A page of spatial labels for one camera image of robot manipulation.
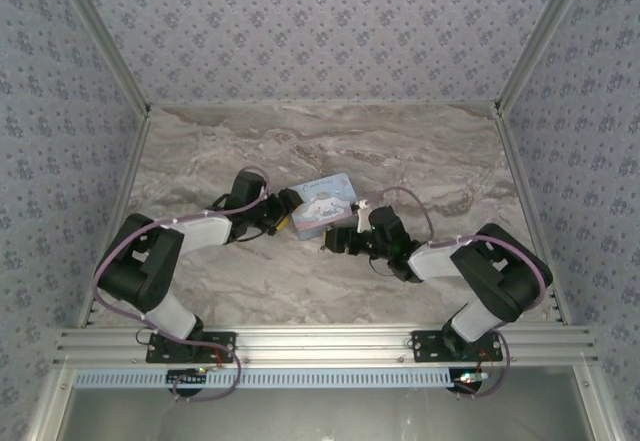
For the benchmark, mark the light blue cartoon tin box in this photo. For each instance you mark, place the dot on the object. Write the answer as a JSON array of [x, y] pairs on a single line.
[[325, 203]]

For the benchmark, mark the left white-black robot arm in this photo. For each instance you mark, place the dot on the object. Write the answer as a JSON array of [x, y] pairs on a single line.
[[200, 233]]

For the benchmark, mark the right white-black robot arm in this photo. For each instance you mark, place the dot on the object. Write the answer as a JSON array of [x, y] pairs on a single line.
[[435, 263]]

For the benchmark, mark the small black controller board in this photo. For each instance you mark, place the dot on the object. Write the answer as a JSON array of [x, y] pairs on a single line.
[[470, 380], [187, 378]]

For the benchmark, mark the grey metal sheet panel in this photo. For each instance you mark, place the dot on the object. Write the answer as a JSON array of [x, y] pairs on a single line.
[[320, 416]]

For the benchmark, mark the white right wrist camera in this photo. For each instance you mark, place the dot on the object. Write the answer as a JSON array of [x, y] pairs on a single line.
[[361, 216]]

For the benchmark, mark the aluminium front rail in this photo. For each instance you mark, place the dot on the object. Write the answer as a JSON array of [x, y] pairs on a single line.
[[320, 346]]

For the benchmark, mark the aluminium table side rail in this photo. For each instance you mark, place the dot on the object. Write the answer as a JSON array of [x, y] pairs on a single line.
[[125, 186], [520, 171]]

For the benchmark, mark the aluminium frame post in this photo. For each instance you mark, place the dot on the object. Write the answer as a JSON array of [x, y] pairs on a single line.
[[100, 36], [545, 36]]

